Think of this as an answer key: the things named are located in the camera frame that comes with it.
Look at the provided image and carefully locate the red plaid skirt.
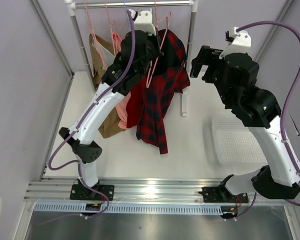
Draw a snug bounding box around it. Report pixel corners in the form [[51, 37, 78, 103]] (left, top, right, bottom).
[[136, 29, 191, 155]]

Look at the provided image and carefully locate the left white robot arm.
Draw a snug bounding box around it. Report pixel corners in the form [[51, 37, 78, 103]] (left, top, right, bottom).
[[59, 30, 162, 200]]

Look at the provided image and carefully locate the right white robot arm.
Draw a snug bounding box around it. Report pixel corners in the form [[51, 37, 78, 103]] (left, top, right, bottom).
[[190, 45, 300, 202]]

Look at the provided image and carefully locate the blue hanger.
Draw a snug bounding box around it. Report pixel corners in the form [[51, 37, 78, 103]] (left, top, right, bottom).
[[122, 0, 131, 31]]

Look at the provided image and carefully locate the red hanging garment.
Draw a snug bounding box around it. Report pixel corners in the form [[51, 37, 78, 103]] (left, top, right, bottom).
[[126, 81, 145, 129]]

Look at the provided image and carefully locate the pink hanging garment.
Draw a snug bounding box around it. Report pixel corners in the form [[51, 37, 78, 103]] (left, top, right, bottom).
[[111, 31, 133, 130]]

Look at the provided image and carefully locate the white plastic basket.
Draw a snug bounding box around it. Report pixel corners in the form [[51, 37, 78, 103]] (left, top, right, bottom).
[[202, 115, 267, 167]]

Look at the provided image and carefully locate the metal clothes rack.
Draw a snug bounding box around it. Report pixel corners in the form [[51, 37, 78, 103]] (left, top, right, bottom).
[[64, 0, 199, 117]]

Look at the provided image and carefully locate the tan hanging garment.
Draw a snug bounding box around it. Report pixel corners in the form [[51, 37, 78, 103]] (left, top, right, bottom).
[[89, 34, 123, 139]]

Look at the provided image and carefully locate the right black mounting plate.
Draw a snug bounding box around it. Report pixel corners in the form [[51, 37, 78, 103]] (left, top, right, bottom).
[[197, 186, 249, 204]]

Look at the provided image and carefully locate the black mounting plate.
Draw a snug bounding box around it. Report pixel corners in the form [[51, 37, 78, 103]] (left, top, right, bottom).
[[197, 186, 249, 204], [69, 184, 115, 201]]

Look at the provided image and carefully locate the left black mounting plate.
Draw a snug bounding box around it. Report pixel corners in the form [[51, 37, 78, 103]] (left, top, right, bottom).
[[69, 184, 115, 201]]

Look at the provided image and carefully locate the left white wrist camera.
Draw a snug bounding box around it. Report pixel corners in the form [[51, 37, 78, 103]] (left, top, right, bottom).
[[128, 7, 157, 36]]

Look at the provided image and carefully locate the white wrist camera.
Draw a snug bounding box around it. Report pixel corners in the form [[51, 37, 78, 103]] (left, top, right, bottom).
[[222, 27, 252, 58], [128, 7, 157, 36]]

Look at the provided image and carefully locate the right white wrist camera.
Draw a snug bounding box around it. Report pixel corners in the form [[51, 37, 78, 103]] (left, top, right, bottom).
[[222, 27, 252, 58]]

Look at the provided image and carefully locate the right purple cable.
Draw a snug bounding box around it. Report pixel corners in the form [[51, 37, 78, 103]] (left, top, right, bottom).
[[236, 21, 300, 220]]

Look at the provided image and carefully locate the purple cable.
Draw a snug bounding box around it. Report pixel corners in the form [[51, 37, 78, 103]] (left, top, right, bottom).
[[236, 21, 300, 220], [48, 9, 136, 220]]

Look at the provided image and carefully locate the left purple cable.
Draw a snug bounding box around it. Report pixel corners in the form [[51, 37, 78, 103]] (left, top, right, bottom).
[[48, 9, 136, 220]]

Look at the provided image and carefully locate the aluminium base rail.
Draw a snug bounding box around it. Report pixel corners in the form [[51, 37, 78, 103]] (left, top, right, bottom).
[[24, 177, 297, 206]]

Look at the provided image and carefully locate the slotted white cable duct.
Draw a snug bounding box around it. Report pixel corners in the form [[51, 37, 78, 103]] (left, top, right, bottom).
[[34, 202, 223, 216]]

